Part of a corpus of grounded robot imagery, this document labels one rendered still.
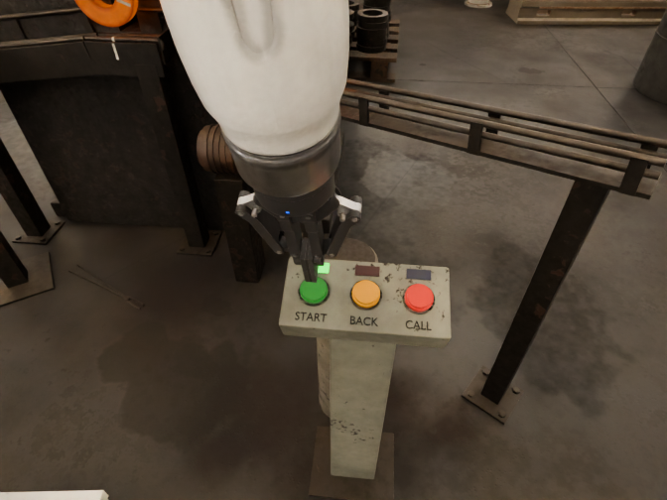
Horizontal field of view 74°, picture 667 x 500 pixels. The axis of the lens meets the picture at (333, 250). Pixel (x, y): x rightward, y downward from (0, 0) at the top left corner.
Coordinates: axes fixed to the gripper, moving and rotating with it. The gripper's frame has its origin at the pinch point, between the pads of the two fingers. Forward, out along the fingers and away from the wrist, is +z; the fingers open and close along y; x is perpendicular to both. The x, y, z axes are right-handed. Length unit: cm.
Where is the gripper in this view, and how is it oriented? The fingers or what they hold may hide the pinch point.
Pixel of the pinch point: (310, 261)
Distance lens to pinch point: 55.9
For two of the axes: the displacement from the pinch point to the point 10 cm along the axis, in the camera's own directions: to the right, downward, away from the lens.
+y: -10.0, -0.6, 0.8
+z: 0.4, 4.5, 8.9
